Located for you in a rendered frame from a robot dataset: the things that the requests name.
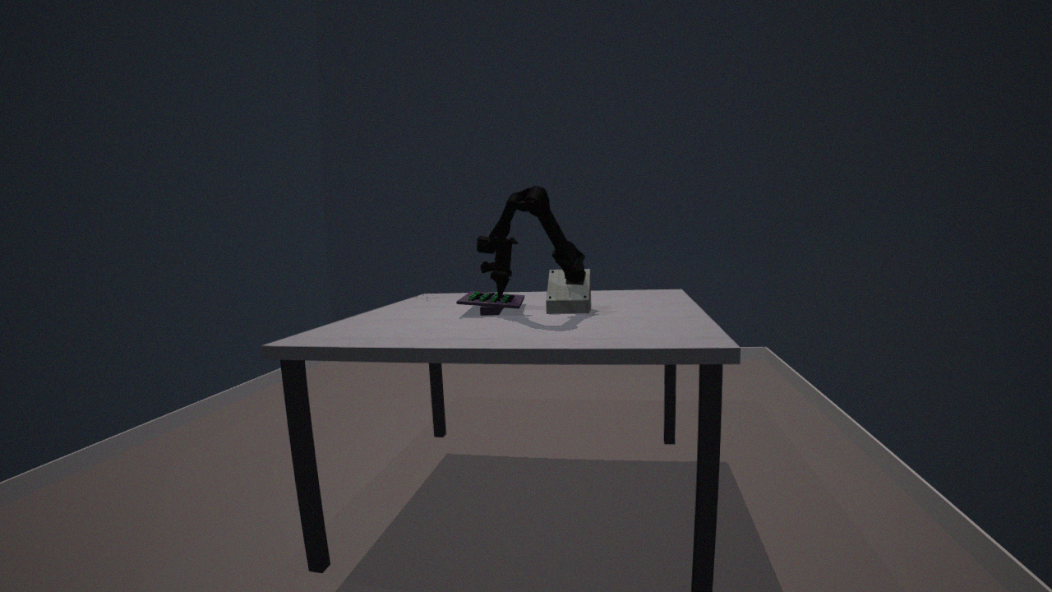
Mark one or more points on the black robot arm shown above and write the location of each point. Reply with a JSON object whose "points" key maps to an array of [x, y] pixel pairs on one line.
{"points": [[536, 201]]}

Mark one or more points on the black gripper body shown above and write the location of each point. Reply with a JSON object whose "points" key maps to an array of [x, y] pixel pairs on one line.
{"points": [[503, 268]]}

